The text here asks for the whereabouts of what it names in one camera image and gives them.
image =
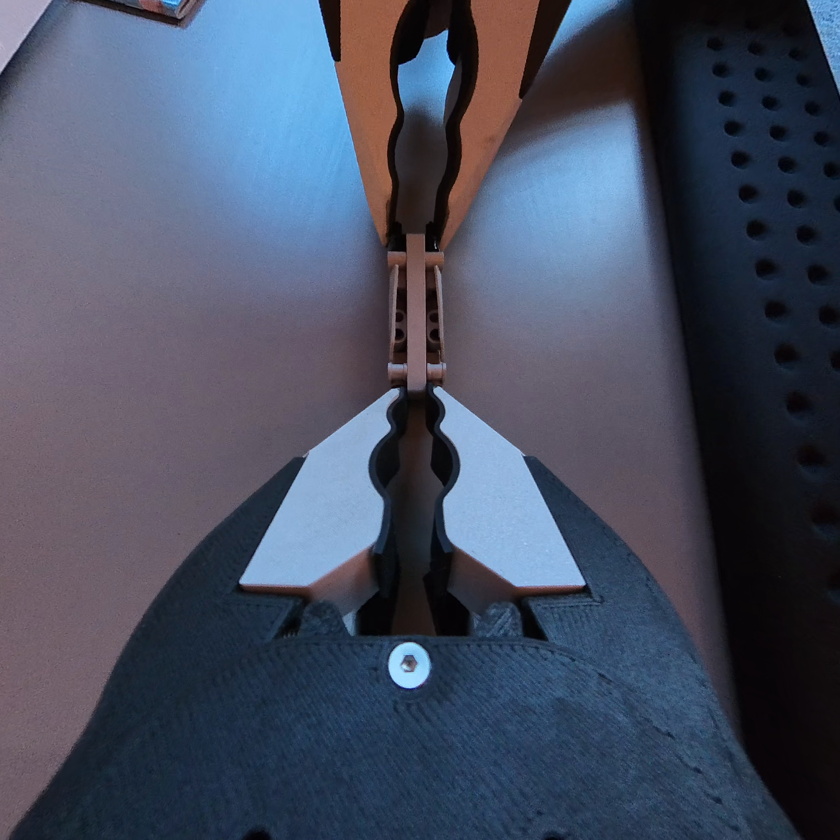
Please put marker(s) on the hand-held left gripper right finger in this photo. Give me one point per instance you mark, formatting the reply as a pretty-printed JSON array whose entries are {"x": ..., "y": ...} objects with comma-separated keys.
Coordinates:
[{"x": 512, "y": 518}]

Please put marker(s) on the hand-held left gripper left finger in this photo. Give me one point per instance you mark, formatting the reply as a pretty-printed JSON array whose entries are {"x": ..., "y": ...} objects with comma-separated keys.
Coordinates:
[{"x": 321, "y": 518}]

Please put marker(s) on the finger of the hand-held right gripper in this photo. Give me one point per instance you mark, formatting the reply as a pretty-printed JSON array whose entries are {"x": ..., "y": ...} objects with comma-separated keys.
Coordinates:
[
  {"x": 492, "y": 98},
  {"x": 367, "y": 98}
]

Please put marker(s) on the grey toy brick assembly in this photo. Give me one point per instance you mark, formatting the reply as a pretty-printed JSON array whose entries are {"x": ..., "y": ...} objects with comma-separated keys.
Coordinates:
[{"x": 418, "y": 308}]

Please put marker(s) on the grey desk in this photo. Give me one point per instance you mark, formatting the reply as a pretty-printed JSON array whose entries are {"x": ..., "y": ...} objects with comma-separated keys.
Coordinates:
[{"x": 164, "y": 295}]

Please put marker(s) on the blue booklet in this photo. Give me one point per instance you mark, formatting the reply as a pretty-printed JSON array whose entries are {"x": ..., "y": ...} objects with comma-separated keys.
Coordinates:
[{"x": 164, "y": 8}]

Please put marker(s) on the black perforated tray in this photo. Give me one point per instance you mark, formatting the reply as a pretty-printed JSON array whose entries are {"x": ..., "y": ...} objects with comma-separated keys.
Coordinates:
[{"x": 754, "y": 328}]

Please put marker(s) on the white instruction booklet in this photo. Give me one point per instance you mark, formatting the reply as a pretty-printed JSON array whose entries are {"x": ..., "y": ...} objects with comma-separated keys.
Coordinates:
[{"x": 16, "y": 26}]

